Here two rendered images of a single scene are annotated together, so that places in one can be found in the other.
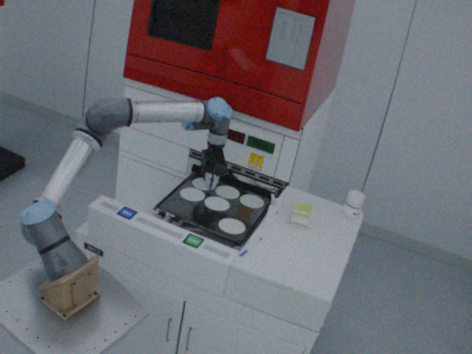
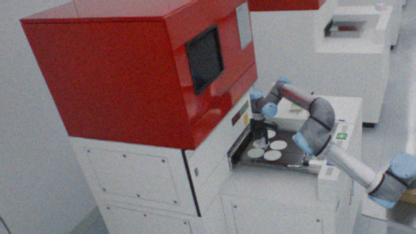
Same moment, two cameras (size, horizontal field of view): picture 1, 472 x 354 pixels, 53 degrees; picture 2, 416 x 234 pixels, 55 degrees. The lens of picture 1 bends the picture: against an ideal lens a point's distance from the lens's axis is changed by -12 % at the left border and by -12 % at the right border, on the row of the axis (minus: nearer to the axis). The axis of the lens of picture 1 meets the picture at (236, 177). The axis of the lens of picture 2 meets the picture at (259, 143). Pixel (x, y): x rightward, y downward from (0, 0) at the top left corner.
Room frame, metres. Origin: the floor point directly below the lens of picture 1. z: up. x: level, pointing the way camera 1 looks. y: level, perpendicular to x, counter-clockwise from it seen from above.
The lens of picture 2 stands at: (1.61, 2.00, 2.13)
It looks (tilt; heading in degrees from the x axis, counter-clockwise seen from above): 32 degrees down; 278
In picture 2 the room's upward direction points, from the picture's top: 7 degrees counter-clockwise
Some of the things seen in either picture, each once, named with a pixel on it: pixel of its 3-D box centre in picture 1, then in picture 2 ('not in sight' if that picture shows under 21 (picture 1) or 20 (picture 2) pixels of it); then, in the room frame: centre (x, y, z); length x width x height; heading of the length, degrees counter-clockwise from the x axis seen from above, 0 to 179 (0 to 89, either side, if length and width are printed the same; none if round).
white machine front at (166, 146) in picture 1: (201, 142); (227, 140); (2.06, 0.17, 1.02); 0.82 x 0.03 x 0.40; 74
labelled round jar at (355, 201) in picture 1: (353, 204); not in sight; (1.80, -0.48, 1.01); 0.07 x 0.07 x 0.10
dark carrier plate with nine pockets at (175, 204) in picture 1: (217, 204); (278, 145); (1.79, 0.05, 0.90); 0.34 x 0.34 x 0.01; 74
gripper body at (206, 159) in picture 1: (213, 154); (258, 127); (1.88, 0.11, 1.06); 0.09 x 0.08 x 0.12; 25
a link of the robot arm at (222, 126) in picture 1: (219, 118); (257, 101); (1.87, 0.11, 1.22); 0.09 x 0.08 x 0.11; 125
